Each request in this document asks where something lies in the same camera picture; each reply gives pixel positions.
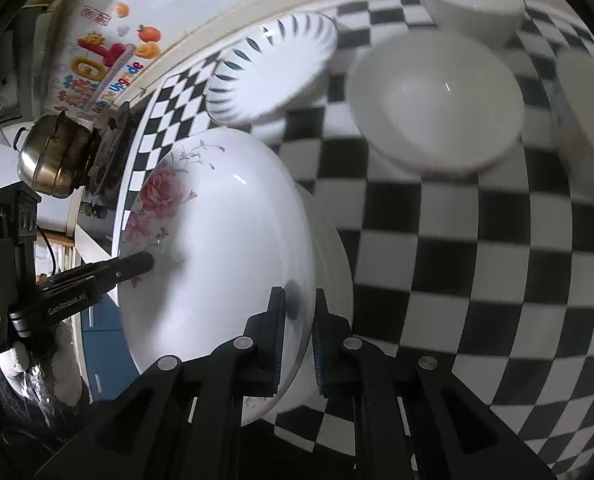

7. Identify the white gloved left hand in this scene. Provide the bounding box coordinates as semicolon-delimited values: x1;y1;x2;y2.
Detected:
0;322;84;408

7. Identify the large white bowl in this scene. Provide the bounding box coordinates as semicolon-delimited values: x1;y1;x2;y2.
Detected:
345;29;525;176

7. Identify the small white bowl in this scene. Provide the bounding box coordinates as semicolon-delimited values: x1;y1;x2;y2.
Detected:
421;0;526;49

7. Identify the black white checkered mat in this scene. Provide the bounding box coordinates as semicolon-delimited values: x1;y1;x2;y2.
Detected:
119;0;594;476

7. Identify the colourful fruit wall sticker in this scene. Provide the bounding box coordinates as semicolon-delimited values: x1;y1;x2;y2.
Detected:
46;2;163;120

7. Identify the white plate with pink flowers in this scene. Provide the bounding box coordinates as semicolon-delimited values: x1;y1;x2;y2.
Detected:
118;127;353;422

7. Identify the black gas stove burner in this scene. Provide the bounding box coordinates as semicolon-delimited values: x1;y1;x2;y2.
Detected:
80;102;137;219

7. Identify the black cable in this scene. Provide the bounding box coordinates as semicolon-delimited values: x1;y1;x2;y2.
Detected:
36;226;58;276

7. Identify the white plate with blue petals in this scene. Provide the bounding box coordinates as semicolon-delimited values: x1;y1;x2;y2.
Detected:
206;11;338;126

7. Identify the stainless steel pot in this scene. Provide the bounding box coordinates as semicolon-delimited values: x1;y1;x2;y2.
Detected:
12;112;100;198

